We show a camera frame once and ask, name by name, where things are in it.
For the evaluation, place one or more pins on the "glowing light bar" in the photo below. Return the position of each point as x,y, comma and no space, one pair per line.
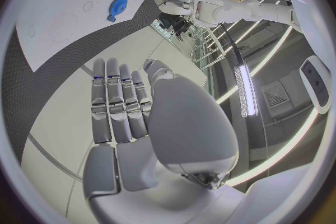
246,91

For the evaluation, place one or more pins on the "dark machine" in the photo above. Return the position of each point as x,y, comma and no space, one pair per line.
174,25

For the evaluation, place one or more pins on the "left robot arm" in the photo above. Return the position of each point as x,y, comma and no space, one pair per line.
236,11

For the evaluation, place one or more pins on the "blue gear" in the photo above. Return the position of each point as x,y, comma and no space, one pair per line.
118,5

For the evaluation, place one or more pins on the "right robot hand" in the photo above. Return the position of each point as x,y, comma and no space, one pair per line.
189,123

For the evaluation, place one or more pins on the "metal frame rack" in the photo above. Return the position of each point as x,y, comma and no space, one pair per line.
207,49

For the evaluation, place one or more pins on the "white robot head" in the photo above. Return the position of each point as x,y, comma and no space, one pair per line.
315,85

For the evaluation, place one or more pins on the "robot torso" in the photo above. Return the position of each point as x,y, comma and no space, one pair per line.
312,24

